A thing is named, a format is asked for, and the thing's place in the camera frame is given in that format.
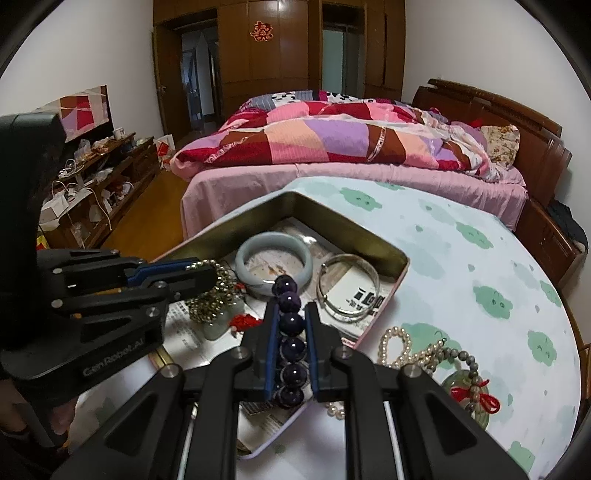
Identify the dark clothes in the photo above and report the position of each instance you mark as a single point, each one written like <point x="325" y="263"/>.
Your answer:
<point x="568" y="221"/>

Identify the white shopping bag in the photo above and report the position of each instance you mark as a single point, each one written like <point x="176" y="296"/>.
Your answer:
<point x="165" y="152"/>

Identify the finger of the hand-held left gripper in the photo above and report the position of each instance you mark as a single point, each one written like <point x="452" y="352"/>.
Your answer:
<point x="157" y="272"/>
<point x="194" y="281"/>

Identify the brown wooden wardrobe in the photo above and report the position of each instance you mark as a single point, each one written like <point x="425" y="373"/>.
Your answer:
<point x="286" y="60"/>

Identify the silver bangle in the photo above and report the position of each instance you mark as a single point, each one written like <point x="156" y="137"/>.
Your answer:
<point x="369" y="277"/>

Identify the green jade pendant red knot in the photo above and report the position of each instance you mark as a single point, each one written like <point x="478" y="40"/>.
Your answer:
<point x="217" y="330"/>

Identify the wooden bed pink sheet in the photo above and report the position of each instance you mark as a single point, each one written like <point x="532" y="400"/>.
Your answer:
<point x="369" y="184"/>

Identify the white mug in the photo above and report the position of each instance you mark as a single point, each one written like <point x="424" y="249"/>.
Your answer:
<point x="117" y="133"/>

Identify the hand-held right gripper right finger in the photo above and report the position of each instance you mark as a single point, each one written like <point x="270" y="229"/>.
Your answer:
<point x="310" y="350"/>

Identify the pale jade bangle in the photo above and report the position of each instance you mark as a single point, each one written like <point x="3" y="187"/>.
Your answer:
<point x="244" y="267"/>

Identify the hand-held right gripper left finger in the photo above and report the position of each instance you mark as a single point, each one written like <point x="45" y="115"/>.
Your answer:
<point x="273" y="350"/>

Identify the wooden television cabinet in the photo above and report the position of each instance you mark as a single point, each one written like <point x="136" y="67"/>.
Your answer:
<point x="124" y="175"/>

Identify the pink metal tin box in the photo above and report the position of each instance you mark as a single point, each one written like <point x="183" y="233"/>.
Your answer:
<point x="323" y="217"/>

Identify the person's left hand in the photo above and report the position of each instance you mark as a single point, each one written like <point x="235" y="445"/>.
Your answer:
<point x="61" y="417"/>

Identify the wooden nightstand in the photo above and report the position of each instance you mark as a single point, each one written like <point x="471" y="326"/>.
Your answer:
<point x="549" y="249"/>

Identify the red paper decoration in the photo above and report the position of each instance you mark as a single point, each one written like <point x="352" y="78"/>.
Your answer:
<point x="261" y="31"/>

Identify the flat screen television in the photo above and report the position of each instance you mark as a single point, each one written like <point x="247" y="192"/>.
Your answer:
<point x="83" y="113"/>

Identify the floral pillow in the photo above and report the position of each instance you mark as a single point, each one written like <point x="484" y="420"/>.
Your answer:
<point x="501" y="145"/>

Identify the patchwork quilt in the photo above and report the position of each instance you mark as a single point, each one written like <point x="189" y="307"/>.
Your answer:
<point x="323" y="134"/>

